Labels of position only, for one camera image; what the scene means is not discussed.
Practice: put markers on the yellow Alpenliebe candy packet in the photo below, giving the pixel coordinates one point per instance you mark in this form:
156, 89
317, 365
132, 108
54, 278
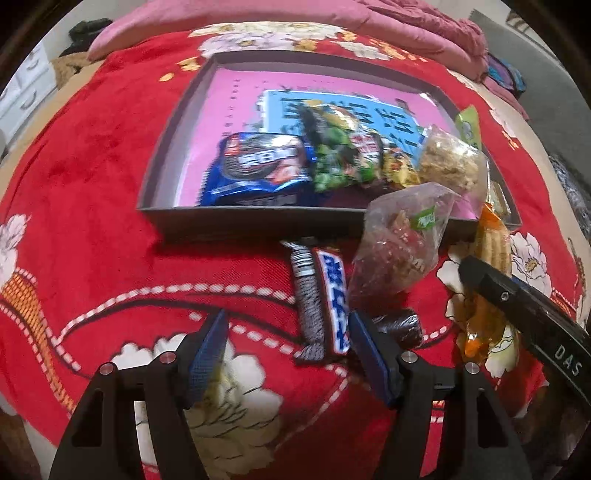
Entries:
397, 169

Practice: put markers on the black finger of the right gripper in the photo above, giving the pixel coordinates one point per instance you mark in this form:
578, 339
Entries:
560, 344

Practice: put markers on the small dark candy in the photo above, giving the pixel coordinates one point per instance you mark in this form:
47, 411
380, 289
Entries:
404, 326

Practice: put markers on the red floral blanket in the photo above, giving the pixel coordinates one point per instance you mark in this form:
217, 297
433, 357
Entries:
87, 278

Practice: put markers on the clear oat crisp bag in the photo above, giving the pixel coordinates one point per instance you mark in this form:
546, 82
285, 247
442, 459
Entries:
451, 162

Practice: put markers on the orange biscuit packet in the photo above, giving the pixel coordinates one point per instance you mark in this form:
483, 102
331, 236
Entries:
490, 260

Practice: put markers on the blue Oreo-style cookie packet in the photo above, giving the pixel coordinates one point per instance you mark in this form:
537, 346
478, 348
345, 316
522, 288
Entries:
260, 169

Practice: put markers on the light green snack packet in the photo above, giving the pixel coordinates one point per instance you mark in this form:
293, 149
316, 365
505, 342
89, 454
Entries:
468, 125

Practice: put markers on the white drawer cabinet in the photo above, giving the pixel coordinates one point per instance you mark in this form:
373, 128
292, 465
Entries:
33, 81

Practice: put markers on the Snickers chocolate bar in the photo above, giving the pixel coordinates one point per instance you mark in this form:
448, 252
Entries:
321, 296

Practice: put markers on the dark shallow box tray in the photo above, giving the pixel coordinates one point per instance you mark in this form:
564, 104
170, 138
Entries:
339, 211

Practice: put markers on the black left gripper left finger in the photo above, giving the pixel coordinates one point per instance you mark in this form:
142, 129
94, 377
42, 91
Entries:
101, 440

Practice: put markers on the clear red date snack bag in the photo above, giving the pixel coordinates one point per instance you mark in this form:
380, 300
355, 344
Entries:
402, 234

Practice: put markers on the green peas snack packet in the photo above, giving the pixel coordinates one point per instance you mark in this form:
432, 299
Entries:
347, 152

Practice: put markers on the pink and blue book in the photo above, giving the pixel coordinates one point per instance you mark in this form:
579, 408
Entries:
232, 101

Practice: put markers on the pink quilt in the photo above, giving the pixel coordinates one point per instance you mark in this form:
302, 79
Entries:
415, 26

